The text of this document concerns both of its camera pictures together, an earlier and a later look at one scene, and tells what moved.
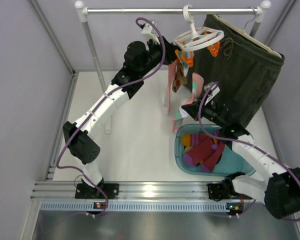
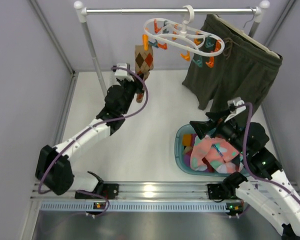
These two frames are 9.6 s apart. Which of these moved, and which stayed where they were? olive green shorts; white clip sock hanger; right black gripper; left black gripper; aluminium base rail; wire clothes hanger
Moved: left black gripper; white clip sock hanger; right black gripper
Stayed: aluminium base rail; wire clothes hanger; olive green shorts
